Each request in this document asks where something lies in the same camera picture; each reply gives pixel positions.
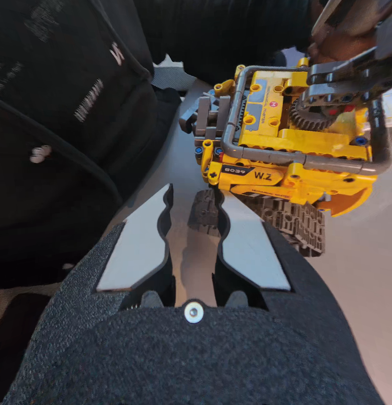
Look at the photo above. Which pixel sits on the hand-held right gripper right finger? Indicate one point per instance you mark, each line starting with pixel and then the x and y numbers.
pixel 253 253

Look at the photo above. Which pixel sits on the yellow grey brick robot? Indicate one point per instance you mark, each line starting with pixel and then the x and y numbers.
pixel 310 139

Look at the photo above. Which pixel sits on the person's left forearm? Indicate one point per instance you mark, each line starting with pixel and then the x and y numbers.
pixel 230 31

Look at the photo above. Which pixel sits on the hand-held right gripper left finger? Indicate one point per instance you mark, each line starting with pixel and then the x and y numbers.
pixel 132 253

